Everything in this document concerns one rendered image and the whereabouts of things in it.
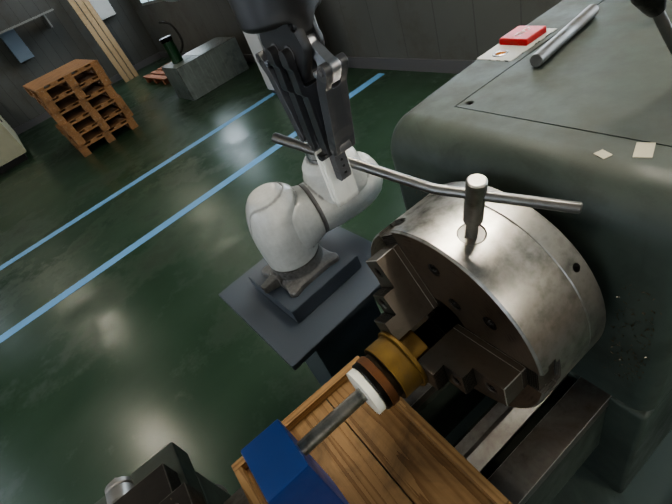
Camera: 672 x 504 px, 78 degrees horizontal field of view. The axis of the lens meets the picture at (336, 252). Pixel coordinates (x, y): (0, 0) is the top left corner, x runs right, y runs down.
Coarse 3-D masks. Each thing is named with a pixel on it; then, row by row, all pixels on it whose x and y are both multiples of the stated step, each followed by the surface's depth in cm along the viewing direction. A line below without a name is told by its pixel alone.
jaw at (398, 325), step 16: (400, 224) 59; (384, 240) 60; (384, 256) 56; (400, 256) 56; (384, 272) 56; (400, 272) 56; (416, 272) 57; (384, 288) 58; (400, 288) 56; (416, 288) 57; (384, 304) 58; (400, 304) 56; (416, 304) 57; (432, 304) 58; (384, 320) 56; (400, 320) 56; (416, 320) 57; (400, 336) 56
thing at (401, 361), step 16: (384, 336) 57; (416, 336) 56; (368, 352) 57; (384, 352) 54; (400, 352) 54; (416, 352) 55; (368, 368) 54; (384, 368) 54; (400, 368) 53; (416, 368) 54; (384, 384) 53; (400, 384) 53; (416, 384) 55; (384, 400) 53
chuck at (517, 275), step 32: (416, 224) 53; (448, 224) 51; (480, 224) 50; (512, 224) 49; (416, 256) 54; (448, 256) 48; (480, 256) 47; (512, 256) 47; (544, 256) 47; (448, 288) 52; (480, 288) 46; (512, 288) 46; (544, 288) 47; (480, 320) 51; (512, 320) 45; (544, 320) 46; (576, 320) 48; (512, 352) 49; (544, 352) 46; (576, 352) 50
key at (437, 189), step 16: (288, 144) 48; (304, 144) 48; (352, 160) 47; (384, 176) 46; (400, 176) 46; (432, 192) 46; (448, 192) 45; (464, 192) 44; (496, 192) 43; (544, 208) 42; (560, 208) 41; (576, 208) 40
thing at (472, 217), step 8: (472, 176) 43; (480, 176) 43; (472, 184) 42; (480, 184) 42; (472, 192) 43; (480, 192) 43; (464, 200) 45; (472, 200) 44; (480, 200) 43; (464, 208) 46; (472, 208) 44; (480, 208) 44; (464, 216) 46; (472, 216) 45; (480, 216) 46; (472, 224) 46; (472, 232) 48
